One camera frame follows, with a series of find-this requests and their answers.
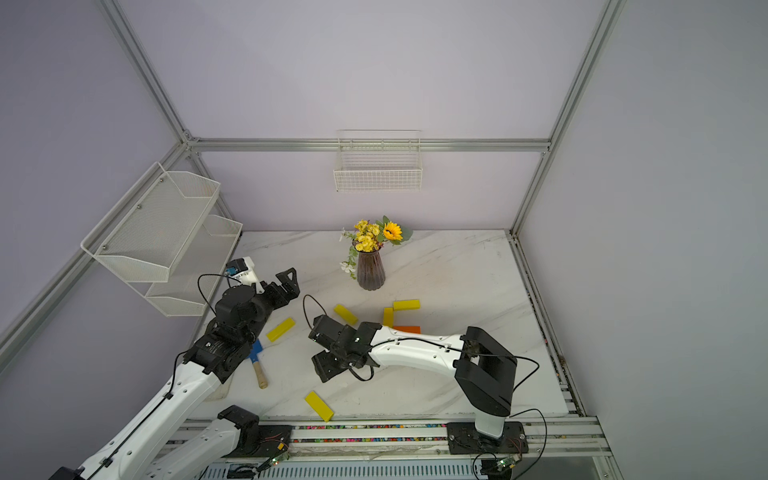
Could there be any yellow block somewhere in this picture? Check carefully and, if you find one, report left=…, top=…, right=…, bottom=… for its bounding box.
left=392, top=299, right=421, bottom=311
left=334, top=304, right=359, bottom=326
left=382, top=307, right=394, bottom=327
left=266, top=318, right=296, bottom=343
left=305, top=391, right=335, bottom=422

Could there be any yellow block top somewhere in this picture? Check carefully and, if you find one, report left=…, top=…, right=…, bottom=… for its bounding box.
left=334, top=304, right=359, bottom=326

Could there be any orange block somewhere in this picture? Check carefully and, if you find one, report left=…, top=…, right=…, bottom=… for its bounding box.
left=392, top=326, right=422, bottom=334

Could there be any yellow block bottom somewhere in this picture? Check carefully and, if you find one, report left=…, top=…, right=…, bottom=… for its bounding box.
left=392, top=299, right=421, bottom=311

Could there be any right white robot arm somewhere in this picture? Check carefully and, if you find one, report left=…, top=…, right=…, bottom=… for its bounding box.
left=308, top=315, right=518, bottom=440

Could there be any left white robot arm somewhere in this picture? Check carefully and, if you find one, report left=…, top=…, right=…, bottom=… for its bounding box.
left=52, top=268, right=300, bottom=479

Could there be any dark ribbed vase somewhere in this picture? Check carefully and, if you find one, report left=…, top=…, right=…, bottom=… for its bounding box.
left=356, top=251, right=386, bottom=291

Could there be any lower white mesh shelf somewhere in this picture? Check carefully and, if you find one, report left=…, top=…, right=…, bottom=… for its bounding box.
left=141, top=215, right=242, bottom=317

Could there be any white mesh shelf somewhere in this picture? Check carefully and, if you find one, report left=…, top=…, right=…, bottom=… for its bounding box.
left=141, top=215, right=242, bottom=317
left=80, top=163, right=220, bottom=283

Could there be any yellow flower bouquet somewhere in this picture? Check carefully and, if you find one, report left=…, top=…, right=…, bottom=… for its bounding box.
left=339, top=216, right=413, bottom=279

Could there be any upper white mesh shelf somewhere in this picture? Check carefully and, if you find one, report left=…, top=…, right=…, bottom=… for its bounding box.
left=80, top=163, right=220, bottom=283

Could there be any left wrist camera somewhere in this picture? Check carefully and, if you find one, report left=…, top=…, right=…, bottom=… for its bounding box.
left=224, top=256, right=259, bottom=287

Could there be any blue spatula wooden handle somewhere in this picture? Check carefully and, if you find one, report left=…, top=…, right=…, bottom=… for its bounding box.
left=249, top=339, right=269, bottom=389

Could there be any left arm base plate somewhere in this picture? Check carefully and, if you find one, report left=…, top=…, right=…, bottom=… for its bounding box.
left=229, top=424, right=293, bottom=458

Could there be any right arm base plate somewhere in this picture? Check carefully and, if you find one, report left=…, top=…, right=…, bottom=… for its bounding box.
left=446, top=421, right=529, bottom=455

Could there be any white wire wall basket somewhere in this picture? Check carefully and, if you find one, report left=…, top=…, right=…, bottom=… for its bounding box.
left=333, top=129, right=423, bottom=193

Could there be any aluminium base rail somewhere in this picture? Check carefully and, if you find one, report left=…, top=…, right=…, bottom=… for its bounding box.
left=160, top=412, right=622, bottom=479

